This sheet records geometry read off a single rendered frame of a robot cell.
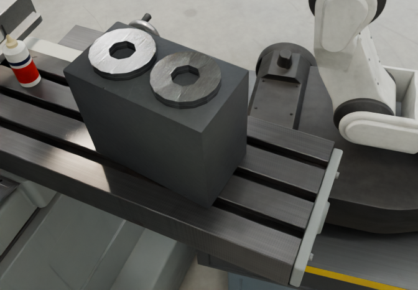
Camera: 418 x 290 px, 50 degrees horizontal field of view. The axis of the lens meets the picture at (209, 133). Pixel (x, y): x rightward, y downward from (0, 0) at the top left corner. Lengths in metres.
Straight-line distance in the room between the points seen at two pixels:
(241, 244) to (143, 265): 0.84
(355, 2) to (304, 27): 1.62
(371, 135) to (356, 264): 0.35
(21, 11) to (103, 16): 1.65
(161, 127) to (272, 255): 0.24
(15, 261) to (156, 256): 0.60
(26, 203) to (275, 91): 0.74
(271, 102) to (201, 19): 1.32
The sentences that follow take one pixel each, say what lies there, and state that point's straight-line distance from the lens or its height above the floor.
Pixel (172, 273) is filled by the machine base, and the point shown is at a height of 0.14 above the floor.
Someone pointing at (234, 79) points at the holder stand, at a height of 1.13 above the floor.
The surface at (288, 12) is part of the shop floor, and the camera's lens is 2.57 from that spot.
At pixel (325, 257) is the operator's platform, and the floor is 0.40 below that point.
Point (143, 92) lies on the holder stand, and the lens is 0.56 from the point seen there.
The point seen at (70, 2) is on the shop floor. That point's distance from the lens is 2.83.
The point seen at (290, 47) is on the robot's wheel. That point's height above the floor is 0.60.
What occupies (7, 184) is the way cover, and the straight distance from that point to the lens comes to 0.87.
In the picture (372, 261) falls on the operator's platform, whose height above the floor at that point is 0.40.
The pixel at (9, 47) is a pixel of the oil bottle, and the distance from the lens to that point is 0.86.
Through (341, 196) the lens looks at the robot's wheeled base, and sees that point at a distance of 1.15.
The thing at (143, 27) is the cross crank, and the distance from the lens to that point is 1.38.
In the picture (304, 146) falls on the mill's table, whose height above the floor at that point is 0.95.
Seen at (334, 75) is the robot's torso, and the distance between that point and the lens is 1.06.
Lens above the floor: 1.53
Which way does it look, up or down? 52 degrees down
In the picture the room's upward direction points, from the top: 4 degrees counter-clockwise
